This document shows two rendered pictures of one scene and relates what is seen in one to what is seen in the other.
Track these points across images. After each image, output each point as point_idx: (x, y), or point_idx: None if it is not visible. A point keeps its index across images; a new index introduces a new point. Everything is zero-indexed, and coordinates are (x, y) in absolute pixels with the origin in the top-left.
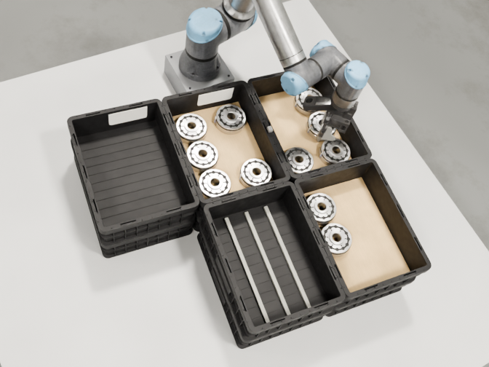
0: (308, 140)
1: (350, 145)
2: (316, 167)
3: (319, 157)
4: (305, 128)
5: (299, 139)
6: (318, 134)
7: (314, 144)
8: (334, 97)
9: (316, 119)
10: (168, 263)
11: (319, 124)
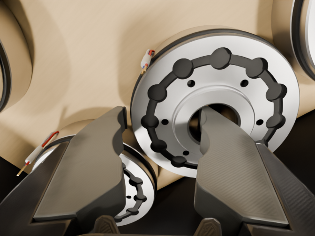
0: (116, 63)
1: (147, 218)
2: (16, 124)
3: (61, 129)
4: (178, 29)
5: (95, 15)
6: (76, 141)
7: (110, 97)
8: None
9: (235, 82)
10: None
11: (191, 110)
